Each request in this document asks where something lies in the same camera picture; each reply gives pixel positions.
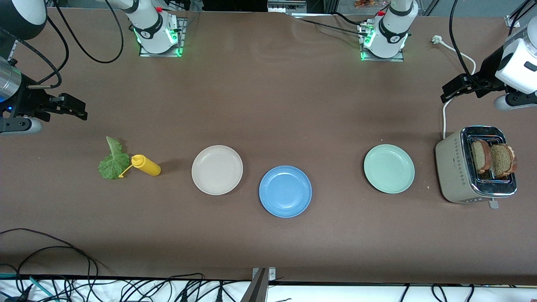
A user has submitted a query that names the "white toaster power cable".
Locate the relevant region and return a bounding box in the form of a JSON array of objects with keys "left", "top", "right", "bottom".
[{"left": 432, "top": 36, "right": 477, "bottom": 140}]

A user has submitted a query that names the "black looped cable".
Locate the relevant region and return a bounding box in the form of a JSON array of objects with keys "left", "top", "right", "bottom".
[{"left": 0, "top": 228, "right": 110, "bottom": 302}]

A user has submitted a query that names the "yellow mustard squeeze bottle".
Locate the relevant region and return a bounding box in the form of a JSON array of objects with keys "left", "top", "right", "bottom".
[{"left": 119, "top": 154, "right": 162, "bottom": 178}]

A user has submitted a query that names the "beige chrome toaster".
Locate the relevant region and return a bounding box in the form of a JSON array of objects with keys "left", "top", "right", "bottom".
[{"left": 435, "top": 126, "right": 517, "bottom": 209}]

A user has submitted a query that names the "green lettuce leaf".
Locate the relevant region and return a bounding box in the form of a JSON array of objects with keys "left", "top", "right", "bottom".
[{"left": 97, "top": 136, "right": 131, "bottom": 180}]

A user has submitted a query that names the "black table cable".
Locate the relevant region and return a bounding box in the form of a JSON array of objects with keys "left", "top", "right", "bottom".
[{"left": 292, "top": 12, "right": 378, "bottom": 38}]

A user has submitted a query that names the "beige plate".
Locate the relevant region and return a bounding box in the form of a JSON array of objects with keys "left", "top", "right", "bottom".
[{"left": 191, "top": 145, "right": 244, "bottom": 196}]

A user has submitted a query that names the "teal cable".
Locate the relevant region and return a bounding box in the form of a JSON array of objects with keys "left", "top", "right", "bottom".
[{"left": 0, "top": 273, "right": 57, "bottom": 302}]

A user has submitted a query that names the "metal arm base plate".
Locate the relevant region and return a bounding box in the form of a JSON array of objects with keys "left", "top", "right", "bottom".
[
  {"left": 138, "top": 17, "right": 186, "bottom": 57},
  {"left": 360, "top": 21, "right": 406, "bottom": 62}
]

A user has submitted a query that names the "aluminium frame profile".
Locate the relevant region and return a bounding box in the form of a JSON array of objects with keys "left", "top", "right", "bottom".
[
  {"left": 240, "top": 267, "right": 276, "bottom": 302},
  {"left": 505, "top": 0, "right": 537, "bottom": 29}
]

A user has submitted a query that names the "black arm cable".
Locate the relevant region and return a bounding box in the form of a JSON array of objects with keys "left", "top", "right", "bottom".
[
  {"left": 0, "top": 17, "right": 70, "bottom": 89},
  {"left": 449, "top": 0, "right": 479, "bottom": 80},
  {"left": 46, "top": 0, "right": 124, "bottom": 64}
]

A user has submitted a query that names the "brown bread slice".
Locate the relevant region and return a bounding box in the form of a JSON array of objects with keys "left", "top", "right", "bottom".
[
  {"left": 472, "top": 139, "right": 492, "bottom": 174},
  {"left": 490, "top": 144, "right": 517, "bottom": 177}
]

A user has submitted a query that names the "green plate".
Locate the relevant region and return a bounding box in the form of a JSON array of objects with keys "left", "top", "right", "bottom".
[{"left": 363, "top": 144, "right": 416, "bottom": 194}]

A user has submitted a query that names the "white power strip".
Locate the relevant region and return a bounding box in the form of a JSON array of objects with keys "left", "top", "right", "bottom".
[{"left": 267, "top": 0, "right": 307, "bottom": 14}]

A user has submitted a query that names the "blue plate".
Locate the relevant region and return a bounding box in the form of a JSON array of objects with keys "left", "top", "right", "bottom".
[{"left": 258, "top": 165, "right": 313, "bottom": 219}]

